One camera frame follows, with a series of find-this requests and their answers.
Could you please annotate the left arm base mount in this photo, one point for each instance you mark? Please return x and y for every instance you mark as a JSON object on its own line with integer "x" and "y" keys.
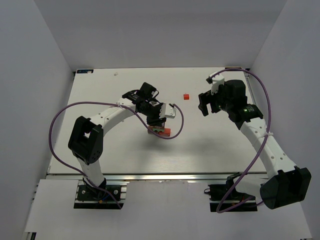
{"x": 86, "y": 199}

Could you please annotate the red half-round block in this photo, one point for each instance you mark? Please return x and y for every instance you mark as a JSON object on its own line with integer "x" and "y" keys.
{"x": 186, "y": 97}

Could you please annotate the aluminium table frame rail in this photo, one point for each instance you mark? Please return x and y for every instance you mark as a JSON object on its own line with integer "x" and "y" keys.
{"x": 250, "y": 82}

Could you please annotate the red rectangular block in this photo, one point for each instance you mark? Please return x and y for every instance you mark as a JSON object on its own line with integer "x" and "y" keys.
{"x": 166, "y": 132}

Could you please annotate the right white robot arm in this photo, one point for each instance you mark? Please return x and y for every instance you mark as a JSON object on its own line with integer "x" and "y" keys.
{"x": 286, "y": 183}

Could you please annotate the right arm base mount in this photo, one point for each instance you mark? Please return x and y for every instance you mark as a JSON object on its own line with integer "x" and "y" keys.
{"x": 217, "y": 191}

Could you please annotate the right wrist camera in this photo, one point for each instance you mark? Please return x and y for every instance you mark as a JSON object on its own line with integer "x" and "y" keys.
{"x": 215, "y": 79}

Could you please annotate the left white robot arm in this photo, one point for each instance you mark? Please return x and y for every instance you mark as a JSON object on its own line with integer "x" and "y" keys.
{"x": 87, "y": 136}

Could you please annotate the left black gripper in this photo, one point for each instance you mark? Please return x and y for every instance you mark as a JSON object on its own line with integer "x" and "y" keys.
{"x": 155, "y": 120}

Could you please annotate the green notched block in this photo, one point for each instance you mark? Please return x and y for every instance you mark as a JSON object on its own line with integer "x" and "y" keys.
{"x": 159, "y": 130}

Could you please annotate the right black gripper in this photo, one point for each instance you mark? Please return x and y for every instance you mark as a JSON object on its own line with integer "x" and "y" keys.
{"x": 211, "y": 104}

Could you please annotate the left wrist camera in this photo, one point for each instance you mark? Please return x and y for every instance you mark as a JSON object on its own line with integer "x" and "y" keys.
{"x": 167, "y": 111}

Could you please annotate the left blue label sticker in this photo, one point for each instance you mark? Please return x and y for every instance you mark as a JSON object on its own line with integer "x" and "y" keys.
{"x": 84, "y": 71}

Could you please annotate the brown block with picture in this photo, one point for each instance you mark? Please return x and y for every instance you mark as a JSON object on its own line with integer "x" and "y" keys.
{"x": 150, "y": 131}

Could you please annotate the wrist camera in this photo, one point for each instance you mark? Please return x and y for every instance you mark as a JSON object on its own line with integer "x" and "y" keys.
{"x": 215, "y": 79}
{"x": 167, "y": 111}

